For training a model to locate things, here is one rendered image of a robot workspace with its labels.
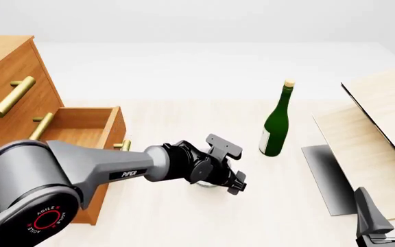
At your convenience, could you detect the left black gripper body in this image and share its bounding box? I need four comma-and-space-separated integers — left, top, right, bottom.
223, 169, 248, 196

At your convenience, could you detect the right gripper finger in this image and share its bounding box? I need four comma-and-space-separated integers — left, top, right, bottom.
354, 186, 395, 239

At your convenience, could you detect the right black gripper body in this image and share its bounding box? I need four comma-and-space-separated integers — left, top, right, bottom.
355, 228, 395, 247

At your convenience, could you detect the black bowl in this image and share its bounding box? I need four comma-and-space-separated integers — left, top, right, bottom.
191, 179, 218, 189

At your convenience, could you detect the open wooden drawer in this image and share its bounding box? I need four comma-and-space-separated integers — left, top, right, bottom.
41, 105, 128, 226

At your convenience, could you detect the wooden cabinet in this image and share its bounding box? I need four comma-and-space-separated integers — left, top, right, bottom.
0, 35, 128, 226

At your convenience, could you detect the green wine bottle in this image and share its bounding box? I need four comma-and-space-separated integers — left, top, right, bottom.
259, 78, 296, 157

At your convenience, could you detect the pale wooden rack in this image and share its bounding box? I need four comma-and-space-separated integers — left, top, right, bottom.
301, 60, 395, 222

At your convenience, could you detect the short brass drawer handle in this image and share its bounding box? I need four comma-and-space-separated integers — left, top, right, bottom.
112, 139, 132, 152

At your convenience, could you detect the slim brass drawer handle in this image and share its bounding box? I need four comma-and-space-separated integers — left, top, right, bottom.
29, 112, 55, 141

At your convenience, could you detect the wooden drawer with slim handle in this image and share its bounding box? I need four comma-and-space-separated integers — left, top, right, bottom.
0, 105, 64, 158

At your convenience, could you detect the wooden drawer with long handle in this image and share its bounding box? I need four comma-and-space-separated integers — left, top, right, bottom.
0, 60, 64, 152

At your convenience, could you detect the long brass drawer handle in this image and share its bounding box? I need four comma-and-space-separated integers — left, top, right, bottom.
0, 75, 36, 118

